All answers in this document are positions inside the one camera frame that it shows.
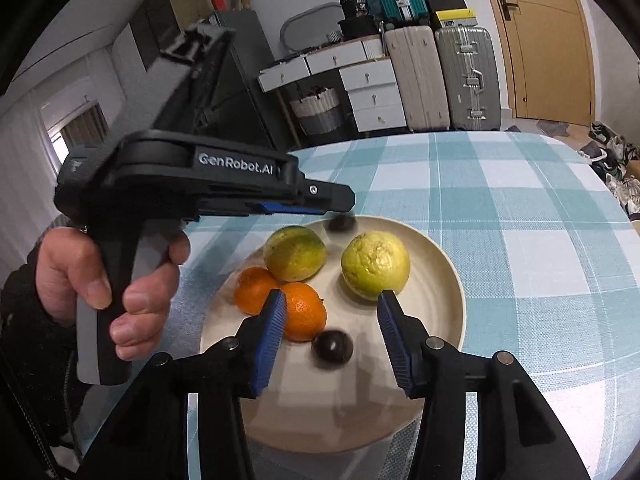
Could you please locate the cream round plate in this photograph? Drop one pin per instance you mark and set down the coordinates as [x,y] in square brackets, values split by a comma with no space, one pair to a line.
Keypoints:
[440,280]

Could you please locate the dark purple plum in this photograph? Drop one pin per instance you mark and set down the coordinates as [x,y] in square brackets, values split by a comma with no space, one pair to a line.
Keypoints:
[341,224]
[332,349]

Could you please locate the yellow-green guava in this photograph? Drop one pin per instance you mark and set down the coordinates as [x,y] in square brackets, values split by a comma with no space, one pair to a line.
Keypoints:
[375,265]
[295,254]

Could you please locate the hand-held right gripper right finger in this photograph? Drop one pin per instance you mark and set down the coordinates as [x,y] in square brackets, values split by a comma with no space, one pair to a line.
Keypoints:
[397,345]

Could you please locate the white dressing table with drawers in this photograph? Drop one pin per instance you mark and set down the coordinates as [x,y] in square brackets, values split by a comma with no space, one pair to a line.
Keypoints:
[370,95]

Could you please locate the yellow and black box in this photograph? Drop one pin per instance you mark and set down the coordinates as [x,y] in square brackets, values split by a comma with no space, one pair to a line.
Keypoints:
[452,17]

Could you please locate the silver suitcase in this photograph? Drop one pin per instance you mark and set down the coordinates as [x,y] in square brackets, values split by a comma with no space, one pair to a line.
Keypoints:
[467,80]

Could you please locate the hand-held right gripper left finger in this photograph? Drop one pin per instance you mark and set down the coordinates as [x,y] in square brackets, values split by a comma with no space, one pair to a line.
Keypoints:
[270,340]

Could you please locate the yellow wooden door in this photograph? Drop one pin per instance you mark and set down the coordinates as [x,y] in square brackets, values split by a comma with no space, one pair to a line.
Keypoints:
[545,45]

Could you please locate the dark grey refrigerator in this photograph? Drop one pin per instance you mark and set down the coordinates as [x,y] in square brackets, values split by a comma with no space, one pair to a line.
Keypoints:
[250,90]

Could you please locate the cardboard boxes above refrigerator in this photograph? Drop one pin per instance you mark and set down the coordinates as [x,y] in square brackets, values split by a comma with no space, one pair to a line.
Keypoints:
[170,15]

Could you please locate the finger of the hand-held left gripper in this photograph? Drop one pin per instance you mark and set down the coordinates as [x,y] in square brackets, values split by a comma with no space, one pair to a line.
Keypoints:
[327,197]
[277,208]

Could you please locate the window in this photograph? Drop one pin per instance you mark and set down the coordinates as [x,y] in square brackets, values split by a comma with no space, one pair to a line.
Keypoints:
[75,135]

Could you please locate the person's left hand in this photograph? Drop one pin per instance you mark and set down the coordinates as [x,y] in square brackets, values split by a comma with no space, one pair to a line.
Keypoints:
[65,270]

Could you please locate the person's left forearm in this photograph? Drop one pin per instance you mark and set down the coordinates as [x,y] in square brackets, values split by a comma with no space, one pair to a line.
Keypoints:
[30,360]

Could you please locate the beige suitcase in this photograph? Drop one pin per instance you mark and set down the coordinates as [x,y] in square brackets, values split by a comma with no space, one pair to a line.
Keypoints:
[417,80]

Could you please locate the oval white-framed mirror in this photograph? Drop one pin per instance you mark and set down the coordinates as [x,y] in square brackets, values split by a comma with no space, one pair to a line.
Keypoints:
[300,20]

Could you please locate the teal checked tablecloth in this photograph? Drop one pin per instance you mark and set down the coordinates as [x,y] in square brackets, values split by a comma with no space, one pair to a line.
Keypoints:
[525,220]

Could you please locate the pile of sneakers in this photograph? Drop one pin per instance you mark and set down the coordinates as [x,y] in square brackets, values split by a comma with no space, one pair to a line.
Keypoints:
[617,165]

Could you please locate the orange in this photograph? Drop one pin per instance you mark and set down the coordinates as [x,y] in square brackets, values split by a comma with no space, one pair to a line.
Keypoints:
[255,290]
[305,312]

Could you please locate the woven laundry basket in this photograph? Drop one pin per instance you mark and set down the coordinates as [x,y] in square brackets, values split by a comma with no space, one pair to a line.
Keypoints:
[317,112]

